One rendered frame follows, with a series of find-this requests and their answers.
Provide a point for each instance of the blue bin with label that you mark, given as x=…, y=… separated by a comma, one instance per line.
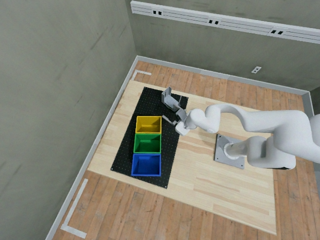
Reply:
x=144, y=164

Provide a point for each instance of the green bin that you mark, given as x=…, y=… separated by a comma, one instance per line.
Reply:
x=147, y=143

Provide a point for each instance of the yellow recycle bin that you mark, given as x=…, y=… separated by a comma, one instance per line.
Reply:
x=148, y=125

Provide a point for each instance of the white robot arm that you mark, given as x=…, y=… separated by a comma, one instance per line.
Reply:
x=293, y=134

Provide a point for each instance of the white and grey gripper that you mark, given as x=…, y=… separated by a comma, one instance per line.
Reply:
x=180, y=127

